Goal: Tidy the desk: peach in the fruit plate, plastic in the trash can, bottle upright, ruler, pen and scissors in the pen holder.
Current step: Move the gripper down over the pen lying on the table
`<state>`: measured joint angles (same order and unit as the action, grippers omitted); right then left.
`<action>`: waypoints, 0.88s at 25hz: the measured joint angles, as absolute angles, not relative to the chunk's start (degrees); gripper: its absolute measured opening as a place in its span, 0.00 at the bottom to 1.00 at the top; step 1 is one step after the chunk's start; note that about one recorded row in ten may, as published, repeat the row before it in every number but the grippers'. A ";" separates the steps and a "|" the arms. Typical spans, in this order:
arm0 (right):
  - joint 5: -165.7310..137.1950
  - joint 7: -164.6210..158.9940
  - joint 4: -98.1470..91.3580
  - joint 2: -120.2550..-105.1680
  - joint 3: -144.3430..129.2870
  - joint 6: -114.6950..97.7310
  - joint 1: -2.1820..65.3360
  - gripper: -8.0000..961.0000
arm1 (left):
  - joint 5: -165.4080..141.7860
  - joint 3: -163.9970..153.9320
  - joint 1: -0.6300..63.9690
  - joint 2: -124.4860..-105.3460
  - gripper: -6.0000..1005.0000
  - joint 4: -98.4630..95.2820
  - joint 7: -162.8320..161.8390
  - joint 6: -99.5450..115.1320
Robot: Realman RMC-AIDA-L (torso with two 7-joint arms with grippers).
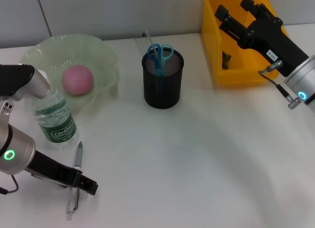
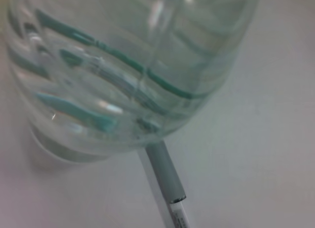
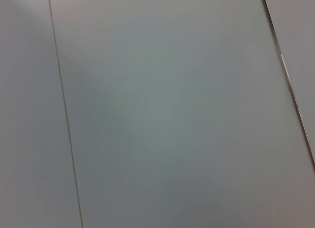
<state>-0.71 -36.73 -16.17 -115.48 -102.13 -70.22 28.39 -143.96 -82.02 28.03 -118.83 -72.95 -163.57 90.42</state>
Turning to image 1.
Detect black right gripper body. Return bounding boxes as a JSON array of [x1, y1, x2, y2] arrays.
[[237, 17, 310, 78]]

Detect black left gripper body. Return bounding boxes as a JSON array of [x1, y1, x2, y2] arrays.
[[26, 150, 84, 188]]

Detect grey clear ballpoint pen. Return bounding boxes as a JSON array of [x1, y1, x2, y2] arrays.
[[65, 141, 84, 221]]

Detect green plastic wrapper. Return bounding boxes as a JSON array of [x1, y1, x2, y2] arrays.
[[222, 50, 232, 70]]

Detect clear green-label water bottle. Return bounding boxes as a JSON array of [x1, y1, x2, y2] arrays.
[[31, 70, 79, 150]]

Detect blue plastic scissors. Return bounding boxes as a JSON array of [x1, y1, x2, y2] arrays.
[[147, 42, 175, 77]]

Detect transparent plastic ruler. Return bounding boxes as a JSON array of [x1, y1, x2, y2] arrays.
[[134, 31, 155, 58]]

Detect pink peach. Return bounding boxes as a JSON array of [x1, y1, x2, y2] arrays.
[[61, 65, 95, 97]]

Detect black mesh pen holder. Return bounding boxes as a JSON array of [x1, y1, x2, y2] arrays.
[[142, 49, 185, 109]]

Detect pale green glass fruit plate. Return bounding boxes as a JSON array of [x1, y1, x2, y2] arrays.
[[19, 33, 121, 115]]

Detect yellow plastic bin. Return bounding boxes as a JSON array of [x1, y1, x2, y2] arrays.
[[201, 0, 288, 85]]

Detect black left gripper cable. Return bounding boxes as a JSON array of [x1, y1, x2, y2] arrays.
[[0, 175, 20, 195]]

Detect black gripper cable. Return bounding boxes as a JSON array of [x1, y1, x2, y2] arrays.
[[257, 60, 305, 110], [0, 175, 20, 195]]

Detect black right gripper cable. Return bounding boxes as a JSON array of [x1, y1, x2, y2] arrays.
[[257, 60, 305, 110]]

